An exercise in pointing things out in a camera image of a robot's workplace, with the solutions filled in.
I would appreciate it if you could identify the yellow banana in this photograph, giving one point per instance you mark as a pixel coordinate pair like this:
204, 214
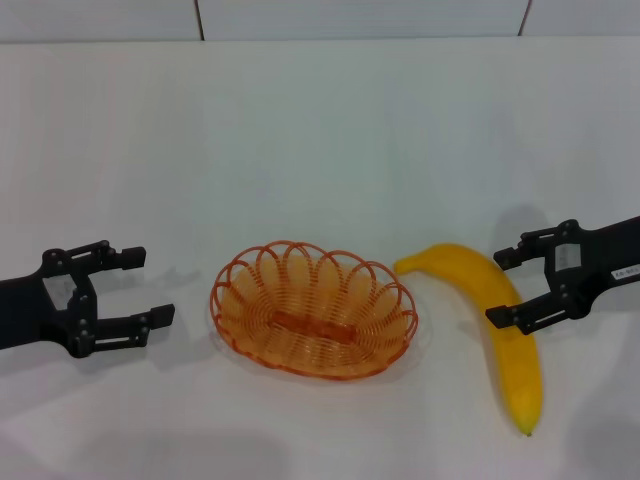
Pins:
505, 300

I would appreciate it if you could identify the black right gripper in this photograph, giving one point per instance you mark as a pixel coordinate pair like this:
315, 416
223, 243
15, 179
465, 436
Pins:
610, 255

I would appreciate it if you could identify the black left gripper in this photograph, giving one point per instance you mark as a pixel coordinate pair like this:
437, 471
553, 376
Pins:
30, 310

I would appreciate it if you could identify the orange woven plastic basket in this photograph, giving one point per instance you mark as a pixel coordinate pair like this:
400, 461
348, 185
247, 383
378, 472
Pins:
315, 325

